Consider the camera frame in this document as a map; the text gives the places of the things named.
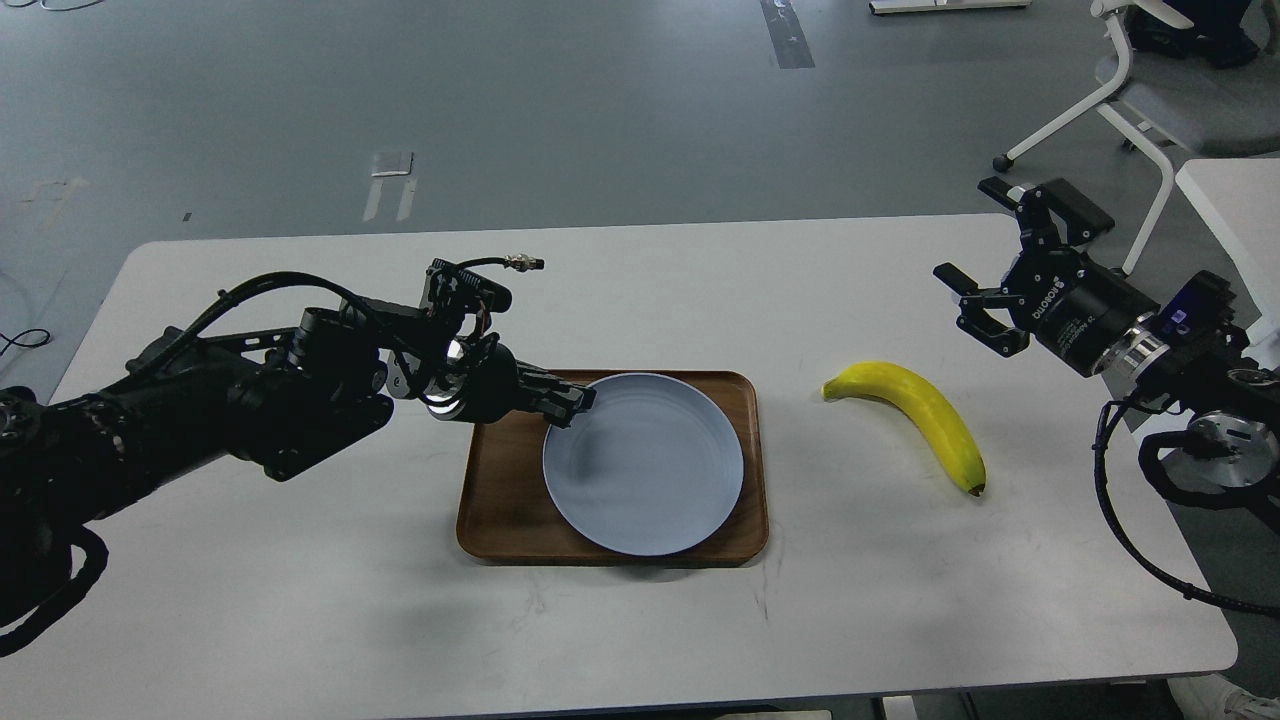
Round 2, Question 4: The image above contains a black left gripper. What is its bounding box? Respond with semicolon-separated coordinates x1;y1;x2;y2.
425;338;596;428

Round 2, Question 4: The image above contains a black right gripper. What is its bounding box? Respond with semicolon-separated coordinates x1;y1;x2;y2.
933;177;1158;377

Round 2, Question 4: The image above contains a light blue round plate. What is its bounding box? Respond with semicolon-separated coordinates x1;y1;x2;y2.
541;372;745;557

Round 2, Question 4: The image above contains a yellow banana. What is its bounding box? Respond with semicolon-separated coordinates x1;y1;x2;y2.
820;361;987;497

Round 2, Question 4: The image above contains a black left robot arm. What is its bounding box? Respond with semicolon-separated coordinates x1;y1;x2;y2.
1;258;595;656

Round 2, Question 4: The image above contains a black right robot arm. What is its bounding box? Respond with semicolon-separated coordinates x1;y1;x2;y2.
934;177;1277;529

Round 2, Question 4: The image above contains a brown wooden tray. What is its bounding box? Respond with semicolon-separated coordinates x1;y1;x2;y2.
456;370;769;568

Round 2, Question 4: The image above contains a white office chair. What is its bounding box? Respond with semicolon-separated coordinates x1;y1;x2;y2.
992;1;1279;275

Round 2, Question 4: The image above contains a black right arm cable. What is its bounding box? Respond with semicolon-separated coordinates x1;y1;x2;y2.
1092;400;1280;619

